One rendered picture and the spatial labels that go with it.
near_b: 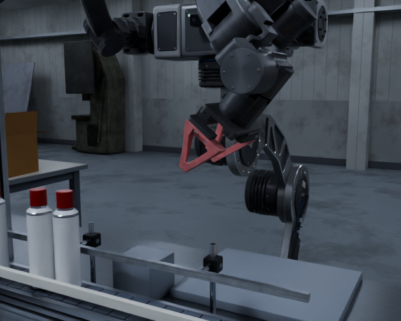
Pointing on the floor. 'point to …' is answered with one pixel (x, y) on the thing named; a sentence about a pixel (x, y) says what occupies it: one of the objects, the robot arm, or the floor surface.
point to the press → (96, 97)
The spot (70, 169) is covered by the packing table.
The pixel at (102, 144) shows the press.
